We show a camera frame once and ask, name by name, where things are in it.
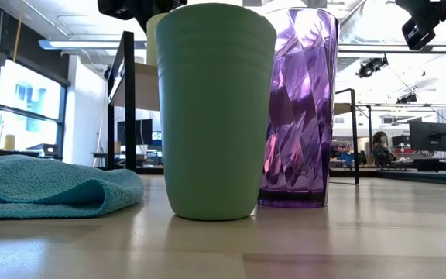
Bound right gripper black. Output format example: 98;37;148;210
395;0;446;52

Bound wooden shelf black metal legs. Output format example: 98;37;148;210
107;30;361;185

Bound black computer monitor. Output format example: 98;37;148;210
116;118;154;146
408;120;446;153

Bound green plastic cup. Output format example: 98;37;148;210
155;2;278;222

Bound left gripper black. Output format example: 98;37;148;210
97;0;188;34

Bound black aluminium rig frame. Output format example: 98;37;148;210
94;165;446;188

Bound purple faceted tumbler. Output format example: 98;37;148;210
257;7;341;209

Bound black ceiling camera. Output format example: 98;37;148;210
355;57;389;79

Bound long ceiling light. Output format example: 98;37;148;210
38;38;149;51

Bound person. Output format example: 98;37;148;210
371;130;397;168

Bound teal microfibre cloth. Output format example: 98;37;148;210
0;153;146;219

